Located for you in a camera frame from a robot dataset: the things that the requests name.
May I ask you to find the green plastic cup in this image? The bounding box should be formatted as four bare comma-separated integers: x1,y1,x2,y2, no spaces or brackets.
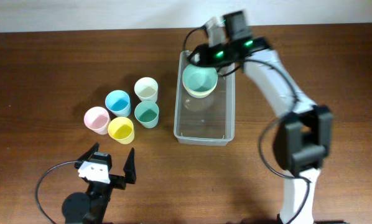
134,101,159,129

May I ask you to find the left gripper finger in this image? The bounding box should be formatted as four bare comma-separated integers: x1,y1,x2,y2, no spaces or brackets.
77,142,100,162
123,148,136,184

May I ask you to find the yellow plastic bowl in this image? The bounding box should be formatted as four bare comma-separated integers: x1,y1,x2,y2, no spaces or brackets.
184,85,216,92

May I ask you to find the cream white plastic cup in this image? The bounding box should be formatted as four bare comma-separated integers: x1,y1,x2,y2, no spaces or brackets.
134,77,159,103

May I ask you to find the blue plastic cup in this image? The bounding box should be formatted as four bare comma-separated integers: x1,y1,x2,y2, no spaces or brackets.
105,90,131,117

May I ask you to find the mint green plastic bowl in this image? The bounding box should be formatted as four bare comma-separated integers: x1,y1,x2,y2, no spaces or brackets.
182,65,218,90

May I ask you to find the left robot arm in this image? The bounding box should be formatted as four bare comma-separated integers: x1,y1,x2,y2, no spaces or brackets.
62,143,137,223

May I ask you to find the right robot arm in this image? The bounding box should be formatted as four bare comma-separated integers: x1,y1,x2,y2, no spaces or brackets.
187,11,333,223

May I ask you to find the clear plastic storage container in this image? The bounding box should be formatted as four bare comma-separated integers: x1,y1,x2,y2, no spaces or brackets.
174,50,235,146

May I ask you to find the pink plastic cup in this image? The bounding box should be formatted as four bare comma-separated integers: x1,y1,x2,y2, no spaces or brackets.
83,106,111,135

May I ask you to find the white plastic bowl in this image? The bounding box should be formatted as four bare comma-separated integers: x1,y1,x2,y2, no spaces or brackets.
187,89,213,98

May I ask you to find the yellow plastic cup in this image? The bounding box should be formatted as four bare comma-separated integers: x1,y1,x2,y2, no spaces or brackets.
108,117,135,144

